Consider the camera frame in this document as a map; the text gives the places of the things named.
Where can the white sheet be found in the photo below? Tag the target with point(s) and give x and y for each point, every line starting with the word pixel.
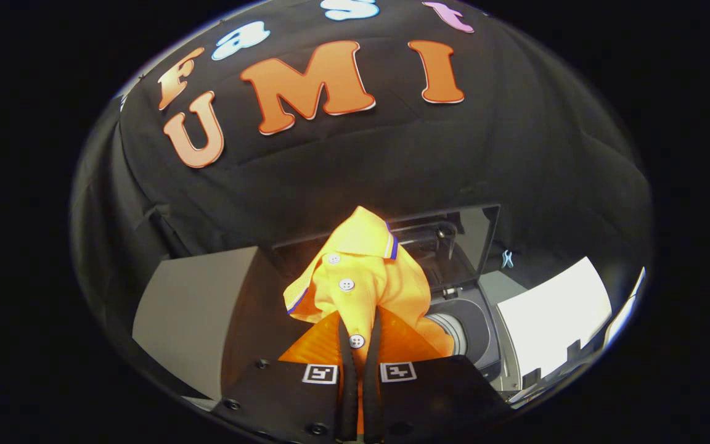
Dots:
pixel 552 314

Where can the light blue clip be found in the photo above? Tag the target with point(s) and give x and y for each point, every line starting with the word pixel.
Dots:
pixel 507 259

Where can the black backdrop cloth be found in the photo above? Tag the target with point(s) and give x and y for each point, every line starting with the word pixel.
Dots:
pixel 392 166

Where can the yellow polo shirt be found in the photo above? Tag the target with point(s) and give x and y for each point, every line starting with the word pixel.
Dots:
pixel 367 277

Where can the grey washing machine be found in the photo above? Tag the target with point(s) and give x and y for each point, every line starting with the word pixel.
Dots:
pixel 481 330

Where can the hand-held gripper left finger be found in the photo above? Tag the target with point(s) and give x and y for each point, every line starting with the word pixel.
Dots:
pixel 347 394

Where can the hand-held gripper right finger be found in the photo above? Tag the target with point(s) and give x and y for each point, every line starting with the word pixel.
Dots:
pixel 372 394

